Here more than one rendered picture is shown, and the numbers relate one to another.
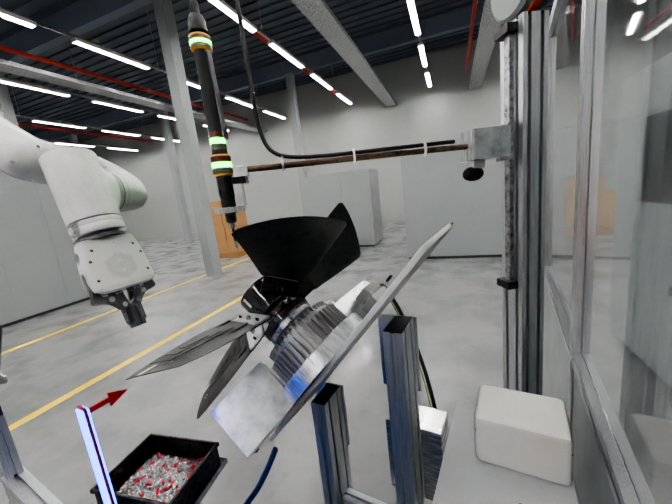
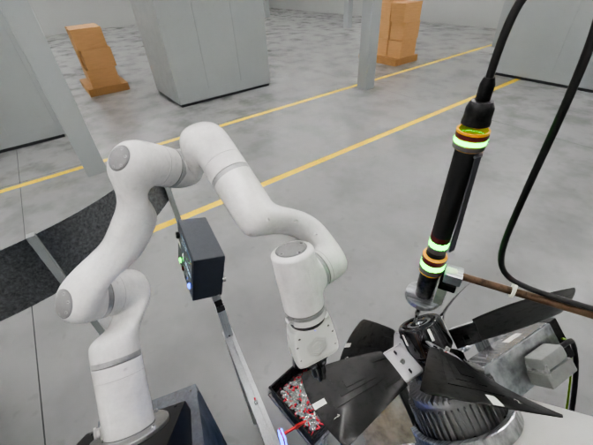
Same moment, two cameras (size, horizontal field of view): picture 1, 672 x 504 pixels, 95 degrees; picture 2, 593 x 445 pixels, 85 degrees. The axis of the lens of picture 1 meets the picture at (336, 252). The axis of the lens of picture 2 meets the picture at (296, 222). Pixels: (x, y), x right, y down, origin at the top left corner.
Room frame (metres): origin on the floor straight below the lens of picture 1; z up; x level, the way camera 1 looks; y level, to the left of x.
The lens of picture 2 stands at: (0.23, 0.20, 2.00)
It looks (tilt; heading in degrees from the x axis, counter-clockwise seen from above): 39 degrees down; 34
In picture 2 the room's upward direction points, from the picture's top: 4 degrees counter-clockwise
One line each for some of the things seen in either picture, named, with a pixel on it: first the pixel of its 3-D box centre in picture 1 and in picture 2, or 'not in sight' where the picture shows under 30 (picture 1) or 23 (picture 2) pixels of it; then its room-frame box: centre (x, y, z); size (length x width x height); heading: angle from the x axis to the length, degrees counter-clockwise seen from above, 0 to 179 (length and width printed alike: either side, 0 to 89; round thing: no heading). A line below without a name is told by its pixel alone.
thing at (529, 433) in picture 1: (520, 424); not in sight; (0.59, -0.36, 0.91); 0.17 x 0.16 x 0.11; 60
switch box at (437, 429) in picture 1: (418, 449); not in sight; (0.75, -0.17, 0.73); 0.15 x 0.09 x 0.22; 60
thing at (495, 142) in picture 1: (486, 144); not in sight; (0.77, -0.39, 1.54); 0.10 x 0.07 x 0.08; 95
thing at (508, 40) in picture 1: (506, 166); not in sight; (0.78, -0.44, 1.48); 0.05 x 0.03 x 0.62; 5
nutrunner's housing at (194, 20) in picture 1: (213, 118); (445, 221); (0.72, 0.23, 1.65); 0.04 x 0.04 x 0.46
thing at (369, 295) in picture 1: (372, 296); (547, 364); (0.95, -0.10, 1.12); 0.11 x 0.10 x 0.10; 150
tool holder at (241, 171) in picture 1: (230, 190); (431, 283); (0.72, 0.22, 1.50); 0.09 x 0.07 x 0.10; 95
